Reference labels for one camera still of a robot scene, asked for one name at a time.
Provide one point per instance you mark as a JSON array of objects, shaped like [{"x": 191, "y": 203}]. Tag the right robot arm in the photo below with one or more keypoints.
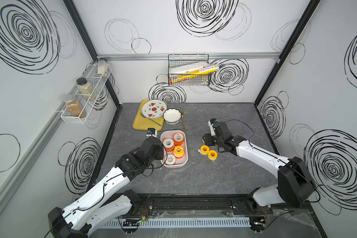
[{"x": 294, "y": 183}]

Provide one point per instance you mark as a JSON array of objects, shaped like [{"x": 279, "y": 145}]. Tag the watermelon pattern plate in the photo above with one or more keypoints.
[{"x": 154, "y": 109}]

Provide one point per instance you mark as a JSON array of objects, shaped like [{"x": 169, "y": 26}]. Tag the silver left wall rail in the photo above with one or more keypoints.
[{"x": 25, "y": 116}]

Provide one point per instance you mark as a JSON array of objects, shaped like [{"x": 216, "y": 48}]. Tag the black wire wall basket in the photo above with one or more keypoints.
[{"x": 182, "y": 59}]

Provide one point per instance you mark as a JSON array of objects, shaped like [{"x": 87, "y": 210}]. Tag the yellow plastic tray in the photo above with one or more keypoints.
[{"x": 143, "y": 124}]

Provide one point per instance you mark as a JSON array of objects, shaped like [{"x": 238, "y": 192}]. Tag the spice jar brown contents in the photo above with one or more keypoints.
[{"x": 74, "y": 106}]

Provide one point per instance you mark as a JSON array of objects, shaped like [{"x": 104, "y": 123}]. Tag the yellow tape roll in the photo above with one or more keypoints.
[{"x": 204, "y": 150}]

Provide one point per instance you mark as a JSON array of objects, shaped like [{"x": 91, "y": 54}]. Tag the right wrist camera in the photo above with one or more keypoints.
[{"x": 211, "y": 124}]

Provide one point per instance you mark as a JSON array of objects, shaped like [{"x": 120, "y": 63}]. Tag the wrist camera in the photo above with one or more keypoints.
[
  {"x": 211, "y": 124},
  {"x": 151, "y": 132}
]

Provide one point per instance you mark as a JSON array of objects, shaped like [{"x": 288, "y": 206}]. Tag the white wire spice rack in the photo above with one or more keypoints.
[{"x": 94, "y": 108}]

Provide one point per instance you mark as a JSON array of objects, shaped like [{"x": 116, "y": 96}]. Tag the silver horizontal wall rail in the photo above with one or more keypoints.
[{"x": 164, "y": 56}]

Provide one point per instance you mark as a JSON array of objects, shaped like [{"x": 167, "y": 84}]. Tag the iridescent blue-green fork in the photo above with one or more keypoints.
[{"x": 152, "y": 120}]

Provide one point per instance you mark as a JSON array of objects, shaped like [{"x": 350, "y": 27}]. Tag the spice jar far white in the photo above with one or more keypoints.
[{"x": 102, "y": 67}]

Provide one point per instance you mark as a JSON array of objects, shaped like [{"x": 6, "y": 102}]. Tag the white slotted cable duct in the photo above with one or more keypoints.
[{"x": 226, "y": 222}]

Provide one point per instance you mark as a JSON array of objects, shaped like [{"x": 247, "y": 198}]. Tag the gold ornate fork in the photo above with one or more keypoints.
[{"x": 182, "y": 119}]

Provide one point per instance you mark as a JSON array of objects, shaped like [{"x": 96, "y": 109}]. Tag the orange tape roll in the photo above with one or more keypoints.
[
  {"x": 178, "y": 139},
  {"x": 170, "y": 160},
  {"x": 169, "y": 145}
]

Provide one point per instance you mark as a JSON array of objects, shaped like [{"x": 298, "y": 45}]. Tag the white plastic storage box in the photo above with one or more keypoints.
[{"x": 179, "y": 162}]

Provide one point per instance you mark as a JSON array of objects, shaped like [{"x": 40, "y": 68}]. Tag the black vertical frame post left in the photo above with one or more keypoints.
[{"x": 73, "y": 12}]

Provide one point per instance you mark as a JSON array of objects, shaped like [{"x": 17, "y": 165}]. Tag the yellow white foil box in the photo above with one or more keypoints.
[{"x": 197, "y": 71}]

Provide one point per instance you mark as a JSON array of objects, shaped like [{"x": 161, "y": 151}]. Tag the yellow tape roll end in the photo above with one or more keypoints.
[{"x": 179, "y": 152}]

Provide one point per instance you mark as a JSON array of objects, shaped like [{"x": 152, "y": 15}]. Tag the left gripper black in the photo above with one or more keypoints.
[{"x": 160, "y": 151}]

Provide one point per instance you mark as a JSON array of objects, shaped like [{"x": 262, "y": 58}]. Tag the orange tape roll front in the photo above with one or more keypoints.
[{"x": 169, "y": 145}]

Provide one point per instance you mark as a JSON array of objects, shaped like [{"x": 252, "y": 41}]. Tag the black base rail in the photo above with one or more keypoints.
[{"x": 152, "y": 205}]

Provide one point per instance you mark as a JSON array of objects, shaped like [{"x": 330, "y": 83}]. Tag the spice jar black lid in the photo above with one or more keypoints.
[{"x": 86, "y": 89}]

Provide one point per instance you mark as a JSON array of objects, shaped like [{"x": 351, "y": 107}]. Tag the black vertical frame post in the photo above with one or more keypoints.
[
  {"x": 303, "y": 21},
  {"x": 73, "y": 12}
]

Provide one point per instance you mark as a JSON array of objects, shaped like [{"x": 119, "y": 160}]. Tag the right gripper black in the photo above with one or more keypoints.
[{"x": 207, "y": 139}]

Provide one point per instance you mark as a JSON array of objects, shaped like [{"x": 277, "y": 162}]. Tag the white scalloped bowl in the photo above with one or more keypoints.
[{"x": 172, "y": 116}]

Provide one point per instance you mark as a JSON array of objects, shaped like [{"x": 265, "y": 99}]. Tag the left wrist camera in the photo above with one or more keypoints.
[{"x": 151, "y": 132}]

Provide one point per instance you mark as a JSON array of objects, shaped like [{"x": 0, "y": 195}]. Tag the black vertical frame post right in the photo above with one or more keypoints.
[{"x": 303, "y": 21}]

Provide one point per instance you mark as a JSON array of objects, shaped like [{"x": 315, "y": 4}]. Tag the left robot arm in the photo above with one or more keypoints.
[{"x": 95, "y": 208}]

